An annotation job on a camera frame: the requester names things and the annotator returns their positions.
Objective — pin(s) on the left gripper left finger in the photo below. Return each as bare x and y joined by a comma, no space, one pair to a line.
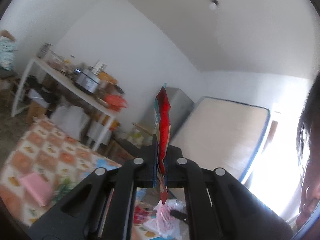
99,207

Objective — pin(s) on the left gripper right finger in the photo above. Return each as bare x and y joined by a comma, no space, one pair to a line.
218,206

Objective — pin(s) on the clear red-print plastic bag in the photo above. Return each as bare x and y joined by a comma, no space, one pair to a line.
164,224

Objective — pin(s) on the pink cloth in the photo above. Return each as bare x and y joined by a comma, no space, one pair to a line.
38,188

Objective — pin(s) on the red squirrel snack bag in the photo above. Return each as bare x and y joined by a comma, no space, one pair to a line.
162,132

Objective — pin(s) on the patterned tablecloth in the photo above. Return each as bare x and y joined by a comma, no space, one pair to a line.
61,161

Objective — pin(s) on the white mattress blue trim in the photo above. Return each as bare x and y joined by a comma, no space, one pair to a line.
223,133

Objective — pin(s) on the wooden armchair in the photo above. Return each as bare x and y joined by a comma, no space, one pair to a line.
140,136

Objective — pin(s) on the red plastic bag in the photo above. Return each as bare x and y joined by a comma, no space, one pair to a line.
116,102

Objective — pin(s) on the grey refrigerator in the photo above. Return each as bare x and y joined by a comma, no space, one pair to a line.
181,106

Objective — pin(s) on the person head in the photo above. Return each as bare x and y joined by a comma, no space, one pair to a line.
307,140

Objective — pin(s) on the silver rice cooker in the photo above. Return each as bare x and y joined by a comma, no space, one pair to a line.
87,81

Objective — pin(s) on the steel thermos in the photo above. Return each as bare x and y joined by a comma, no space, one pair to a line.
43,51

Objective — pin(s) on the floral blue cushion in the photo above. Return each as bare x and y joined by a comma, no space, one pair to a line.
7,53

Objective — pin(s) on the ceiling lamp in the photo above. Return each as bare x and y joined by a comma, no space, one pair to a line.
213,4

